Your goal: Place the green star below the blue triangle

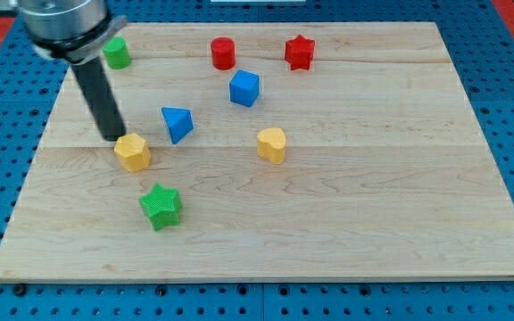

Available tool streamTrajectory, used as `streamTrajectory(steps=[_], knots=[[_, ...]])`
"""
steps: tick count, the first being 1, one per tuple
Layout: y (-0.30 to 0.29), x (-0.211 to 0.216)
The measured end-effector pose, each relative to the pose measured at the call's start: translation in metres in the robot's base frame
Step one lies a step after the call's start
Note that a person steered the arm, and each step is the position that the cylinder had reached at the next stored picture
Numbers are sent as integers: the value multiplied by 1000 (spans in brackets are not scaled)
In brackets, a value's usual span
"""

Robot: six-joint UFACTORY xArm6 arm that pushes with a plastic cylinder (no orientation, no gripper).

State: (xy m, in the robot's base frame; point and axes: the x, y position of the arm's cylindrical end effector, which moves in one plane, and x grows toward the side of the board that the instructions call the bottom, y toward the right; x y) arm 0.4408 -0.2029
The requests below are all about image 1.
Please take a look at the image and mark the blue triangle block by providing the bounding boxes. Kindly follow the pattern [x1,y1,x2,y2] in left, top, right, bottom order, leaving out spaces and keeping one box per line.
[161,107,194,144]

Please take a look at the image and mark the wooden board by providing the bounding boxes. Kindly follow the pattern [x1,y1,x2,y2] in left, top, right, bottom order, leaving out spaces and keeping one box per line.
[0,22,514,284]

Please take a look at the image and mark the red star block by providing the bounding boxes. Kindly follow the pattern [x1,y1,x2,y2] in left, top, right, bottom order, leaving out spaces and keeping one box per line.
[284,34,316,70]

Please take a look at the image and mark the green cylinder block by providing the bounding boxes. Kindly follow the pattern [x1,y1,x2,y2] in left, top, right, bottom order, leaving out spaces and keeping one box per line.
[102,37,131,70]

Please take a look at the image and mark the yellow heart block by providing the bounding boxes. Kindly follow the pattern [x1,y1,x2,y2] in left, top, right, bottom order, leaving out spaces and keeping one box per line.
[257,128,286,165]

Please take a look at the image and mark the red cylinder block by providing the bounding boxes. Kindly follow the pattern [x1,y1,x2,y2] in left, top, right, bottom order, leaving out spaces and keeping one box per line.
[210,37,236,70]

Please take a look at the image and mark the yellow hexagon block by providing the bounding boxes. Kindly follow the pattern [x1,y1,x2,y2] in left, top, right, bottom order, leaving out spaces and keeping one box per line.
[114,133,151,172]

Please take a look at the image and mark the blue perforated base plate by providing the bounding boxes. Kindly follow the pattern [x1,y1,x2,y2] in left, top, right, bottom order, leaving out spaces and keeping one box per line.
[0,0,514,320]

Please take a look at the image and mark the green star block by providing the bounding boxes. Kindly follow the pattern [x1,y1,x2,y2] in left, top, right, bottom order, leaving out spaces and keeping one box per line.
[138,184,183,231]

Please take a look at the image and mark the blue cube block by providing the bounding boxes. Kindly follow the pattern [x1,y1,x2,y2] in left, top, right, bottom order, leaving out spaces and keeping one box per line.
[229,70,260,107]

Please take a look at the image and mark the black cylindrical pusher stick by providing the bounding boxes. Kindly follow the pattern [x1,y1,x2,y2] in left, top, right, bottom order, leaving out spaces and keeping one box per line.
[71,58,126,142]

